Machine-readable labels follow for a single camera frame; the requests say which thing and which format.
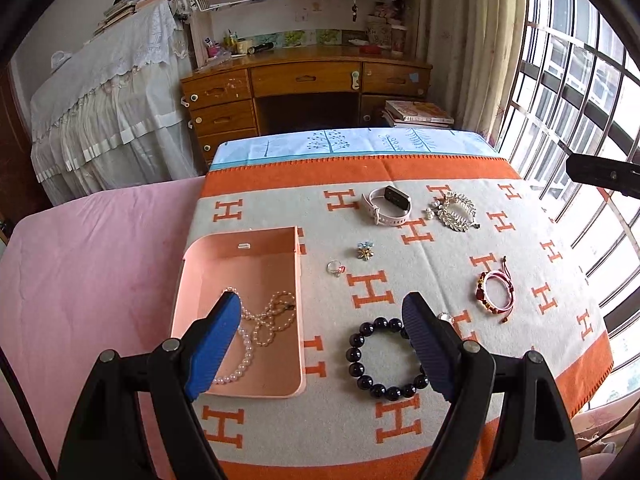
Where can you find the white lace covered piano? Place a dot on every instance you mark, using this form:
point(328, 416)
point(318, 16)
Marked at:
point(111, 116)

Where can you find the pink smart watch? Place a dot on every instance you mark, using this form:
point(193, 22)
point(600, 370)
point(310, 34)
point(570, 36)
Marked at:
point(387, 206)

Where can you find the orange H pattern blanket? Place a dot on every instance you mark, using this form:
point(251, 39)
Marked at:
point(512, 285)

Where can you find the beige curtain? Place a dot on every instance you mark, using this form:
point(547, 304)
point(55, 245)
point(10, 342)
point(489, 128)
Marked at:
point(474, 48)

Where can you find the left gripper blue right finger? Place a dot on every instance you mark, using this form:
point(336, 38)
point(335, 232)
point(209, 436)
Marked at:
point(436, 344)

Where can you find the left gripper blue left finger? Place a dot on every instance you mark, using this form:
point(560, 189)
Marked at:
point(206, 342)

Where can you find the flower crystal brooch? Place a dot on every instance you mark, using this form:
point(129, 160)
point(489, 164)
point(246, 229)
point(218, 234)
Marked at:
point(365, 250)

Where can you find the stack of books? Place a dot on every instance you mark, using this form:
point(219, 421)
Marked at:
point(417, 113)

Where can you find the pink jewelry tray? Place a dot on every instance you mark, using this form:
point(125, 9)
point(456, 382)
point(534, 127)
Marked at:
point(265, 359)

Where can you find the window security grille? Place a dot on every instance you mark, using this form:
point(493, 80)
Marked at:
point(572, 132)

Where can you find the wooden desk with drawers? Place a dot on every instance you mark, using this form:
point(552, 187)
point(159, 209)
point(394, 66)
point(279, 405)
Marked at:
point(299, 89)

